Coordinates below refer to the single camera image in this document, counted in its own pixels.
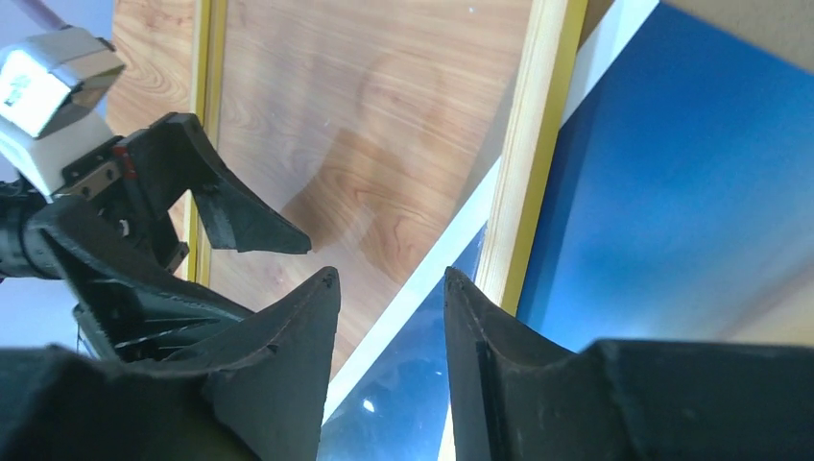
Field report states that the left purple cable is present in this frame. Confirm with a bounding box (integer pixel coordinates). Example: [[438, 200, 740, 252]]
[[9, 0, 71, 32]]

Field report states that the sunset landscape photo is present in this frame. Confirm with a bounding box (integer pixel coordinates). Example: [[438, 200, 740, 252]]
[[316, 0, 814, 461]]

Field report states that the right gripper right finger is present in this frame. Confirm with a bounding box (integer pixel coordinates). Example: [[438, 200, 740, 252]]
[[443, 267, 813, 460]]

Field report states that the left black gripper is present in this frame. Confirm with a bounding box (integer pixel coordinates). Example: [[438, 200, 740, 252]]
[[25, 112, 312, 362]]

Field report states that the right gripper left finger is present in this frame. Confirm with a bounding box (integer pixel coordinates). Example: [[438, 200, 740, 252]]
[[1, 267, 341, 460]]

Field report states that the yellow wooden picture frame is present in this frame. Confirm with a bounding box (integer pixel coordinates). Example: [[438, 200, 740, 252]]
[[205, 1, 587, 321]]

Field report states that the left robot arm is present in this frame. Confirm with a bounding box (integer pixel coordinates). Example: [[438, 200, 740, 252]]
[[1, 112, 312, 362]]

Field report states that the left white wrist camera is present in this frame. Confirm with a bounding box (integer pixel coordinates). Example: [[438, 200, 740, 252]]
[[1, 27, 125, 197]]

